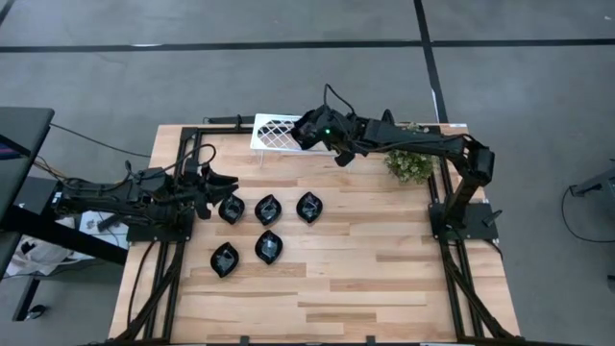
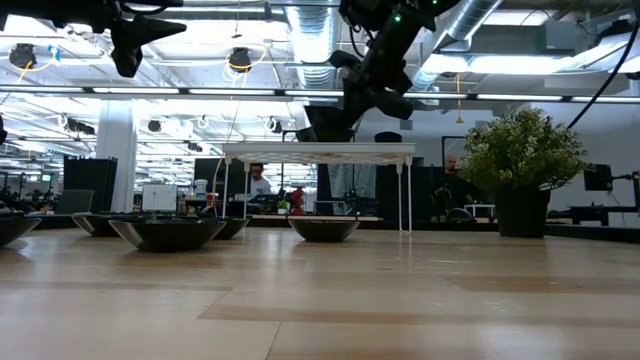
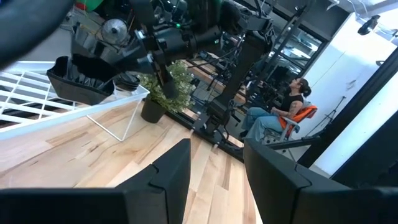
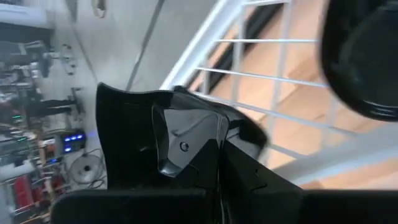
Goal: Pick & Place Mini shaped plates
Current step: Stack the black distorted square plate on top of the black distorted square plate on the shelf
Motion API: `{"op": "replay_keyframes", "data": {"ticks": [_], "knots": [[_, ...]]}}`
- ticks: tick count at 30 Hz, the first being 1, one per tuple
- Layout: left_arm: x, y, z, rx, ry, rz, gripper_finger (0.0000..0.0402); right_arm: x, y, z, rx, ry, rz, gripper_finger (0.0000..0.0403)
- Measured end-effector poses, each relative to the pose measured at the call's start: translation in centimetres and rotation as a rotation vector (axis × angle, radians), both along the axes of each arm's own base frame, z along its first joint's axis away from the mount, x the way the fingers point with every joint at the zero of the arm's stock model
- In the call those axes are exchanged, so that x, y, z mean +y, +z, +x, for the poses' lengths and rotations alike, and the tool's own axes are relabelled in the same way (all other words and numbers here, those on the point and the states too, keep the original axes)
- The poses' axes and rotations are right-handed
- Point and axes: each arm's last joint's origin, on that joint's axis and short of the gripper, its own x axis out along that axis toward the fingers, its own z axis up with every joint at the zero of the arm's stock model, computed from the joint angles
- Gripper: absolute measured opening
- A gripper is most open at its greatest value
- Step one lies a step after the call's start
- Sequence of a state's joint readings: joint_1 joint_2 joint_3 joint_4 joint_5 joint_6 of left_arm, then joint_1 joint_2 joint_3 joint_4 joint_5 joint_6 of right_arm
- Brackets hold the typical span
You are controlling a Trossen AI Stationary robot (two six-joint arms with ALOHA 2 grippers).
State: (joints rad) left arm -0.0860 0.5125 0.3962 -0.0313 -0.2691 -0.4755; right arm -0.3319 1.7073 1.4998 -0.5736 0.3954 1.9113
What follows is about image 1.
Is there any black leaf mini plate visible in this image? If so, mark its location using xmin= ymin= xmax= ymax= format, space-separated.
xmin=295 ymin=190 xmax=324 ymax=225
xmin=254 ymin=229 xmax=284 ymax=266
xmin=209 ymin=241 xmax=240 ymax=279
xmin=217 ymin=192 xmax=246 ymax=226
xmin=254 ymin=193 xmax=283 ymax=227

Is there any black desk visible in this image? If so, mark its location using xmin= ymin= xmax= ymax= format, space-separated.
xmin=0 ymin=106 xmax=56 ymax=227

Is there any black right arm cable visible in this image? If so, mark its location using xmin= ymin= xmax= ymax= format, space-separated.
xmin=322 ymin=84 xmax=357 ymax=116

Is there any black handled tool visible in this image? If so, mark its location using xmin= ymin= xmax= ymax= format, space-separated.
xmin=97 ymin=210 xmax=129 ymax=232

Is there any black desk base beam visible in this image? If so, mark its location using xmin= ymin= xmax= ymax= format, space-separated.
xmin=0 ymin=204 xmax=130 ymax=266

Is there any laptop with lit screen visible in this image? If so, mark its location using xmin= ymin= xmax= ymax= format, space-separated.
xmin=0 ymin=134 xmax=33 ymax=161

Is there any black bar on table edge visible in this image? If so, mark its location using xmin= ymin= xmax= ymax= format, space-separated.
xmin=203 ymin=113 xmax=256 ymax=127

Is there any white paper box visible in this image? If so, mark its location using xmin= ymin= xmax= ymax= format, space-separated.
xmin=78 ymin=209 xmax=130 ymax=250

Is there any white plastic bag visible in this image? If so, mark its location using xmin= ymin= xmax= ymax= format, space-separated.
xmin=3 ymin=235 xmax=95 ymax=279

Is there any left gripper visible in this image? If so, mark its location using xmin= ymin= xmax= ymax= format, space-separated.
xmin=167 ymin=162 xmax=240 ymax=220

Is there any grey stand foot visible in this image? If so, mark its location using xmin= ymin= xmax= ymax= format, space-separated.
xmin=570 ymin=167 xmax=615 ymax=198

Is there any thin black floor cable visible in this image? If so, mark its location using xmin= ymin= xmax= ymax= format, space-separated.
xmin=47 ymin=122 xmax=153 ymax=161

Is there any artificial potted plant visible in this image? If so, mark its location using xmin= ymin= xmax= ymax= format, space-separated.
xmin=383 ymin=122 xmax=441 ymax=185

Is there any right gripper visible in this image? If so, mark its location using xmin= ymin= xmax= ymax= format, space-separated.
xmin=293 ymin=106 xmax=371 ymax=168

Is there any black looped floor cable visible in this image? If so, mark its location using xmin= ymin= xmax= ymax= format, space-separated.
xmin=560 ymin=186 xmax=615 ymax=244

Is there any white wire lattice rack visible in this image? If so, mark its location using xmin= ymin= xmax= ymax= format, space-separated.
xmin=249 ymin=112 xmax=359 ymax=158

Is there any black aluminium table frame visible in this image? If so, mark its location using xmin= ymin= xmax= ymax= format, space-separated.
xmin=110 ymin=122 xmax=525 ymax=346

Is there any black desk leg with caster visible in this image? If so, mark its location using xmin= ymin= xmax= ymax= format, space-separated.
xmin=12 ymin=276 xmax=47 ymax=322

